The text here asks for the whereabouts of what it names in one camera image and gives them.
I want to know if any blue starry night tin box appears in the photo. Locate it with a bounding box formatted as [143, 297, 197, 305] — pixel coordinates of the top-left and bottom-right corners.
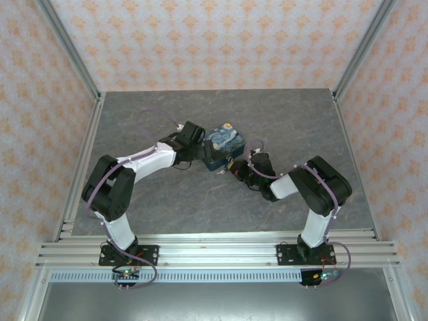
[201, 122, 247, 172]

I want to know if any black controller board with LEDs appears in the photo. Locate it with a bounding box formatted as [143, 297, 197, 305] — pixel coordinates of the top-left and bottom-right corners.
[112, 267, 141, 290]
[299, 269, 340, 289]

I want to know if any grey metal panel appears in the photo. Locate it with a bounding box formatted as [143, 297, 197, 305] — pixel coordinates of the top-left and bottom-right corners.
[35, 281, 397, 321]

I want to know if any aluminium mounting rail beam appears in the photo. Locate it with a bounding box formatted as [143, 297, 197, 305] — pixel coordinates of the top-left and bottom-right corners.
[35, 233, 401, 268]

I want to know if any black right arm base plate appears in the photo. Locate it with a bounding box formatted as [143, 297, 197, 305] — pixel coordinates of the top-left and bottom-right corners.
[276, 243, 335, 267]

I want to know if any aluminium table side rail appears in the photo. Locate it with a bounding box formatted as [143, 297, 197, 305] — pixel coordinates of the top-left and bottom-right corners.
[332, 89, 381, 242]
[53, 92, 107, 242]

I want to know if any slotted grey cable duct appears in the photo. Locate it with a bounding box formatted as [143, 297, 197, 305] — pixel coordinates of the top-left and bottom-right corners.
[49, 270, 304, 284]

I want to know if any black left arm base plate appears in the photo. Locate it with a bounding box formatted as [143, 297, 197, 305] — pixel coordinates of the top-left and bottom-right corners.
[98, 245, 160, 267]

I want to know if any aluminium frame corner post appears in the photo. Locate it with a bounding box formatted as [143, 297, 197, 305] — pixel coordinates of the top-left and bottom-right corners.
[334, 0, 399, 101]
[35, 0, 103, 103]

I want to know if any aluminium frame leg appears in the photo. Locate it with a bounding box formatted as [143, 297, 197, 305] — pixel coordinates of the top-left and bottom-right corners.
[18, 267, 51, 321]
[383, 267, 411, 321]

